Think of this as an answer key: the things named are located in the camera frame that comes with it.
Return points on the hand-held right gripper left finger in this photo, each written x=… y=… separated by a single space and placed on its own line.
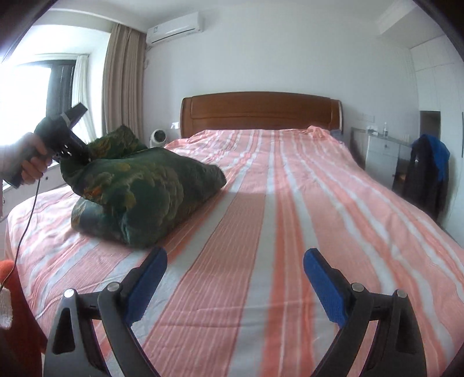
x=145 y=282

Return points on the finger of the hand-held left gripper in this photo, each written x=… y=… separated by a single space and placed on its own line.
x=78 y=152

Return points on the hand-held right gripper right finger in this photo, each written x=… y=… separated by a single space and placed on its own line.
x=326 y=286

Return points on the green floral padded jacket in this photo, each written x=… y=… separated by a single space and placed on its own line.
x=145 y=195

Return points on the person's left forearm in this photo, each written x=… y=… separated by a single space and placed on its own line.
x=11 y=161

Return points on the person's left hand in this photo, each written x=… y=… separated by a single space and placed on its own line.
x=34 y=159

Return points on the window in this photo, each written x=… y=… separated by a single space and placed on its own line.
x=60 y=90

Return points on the beige curtain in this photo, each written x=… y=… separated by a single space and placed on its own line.
x=123 y=90

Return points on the bed with pink striped sheet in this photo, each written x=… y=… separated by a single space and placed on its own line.
x=290 y=217

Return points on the small white round fan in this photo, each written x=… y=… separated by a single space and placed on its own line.
x=158 y=138

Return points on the dark hanging jacket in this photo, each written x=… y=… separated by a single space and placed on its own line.
x=420 y=181

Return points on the white nightstand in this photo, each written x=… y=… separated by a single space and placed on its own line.
x=380 y=156

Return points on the white air conditioner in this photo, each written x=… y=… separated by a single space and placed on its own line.
x=174 y=27

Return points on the small clear bottle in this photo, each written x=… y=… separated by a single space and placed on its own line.
x=385 y=129

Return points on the blue hanging garment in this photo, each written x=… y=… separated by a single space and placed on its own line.
x=440 y=156

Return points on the wooden headboard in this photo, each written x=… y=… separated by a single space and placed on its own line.
x=261 y=112

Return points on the white wardrobe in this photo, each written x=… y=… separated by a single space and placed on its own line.
x=442 y=90

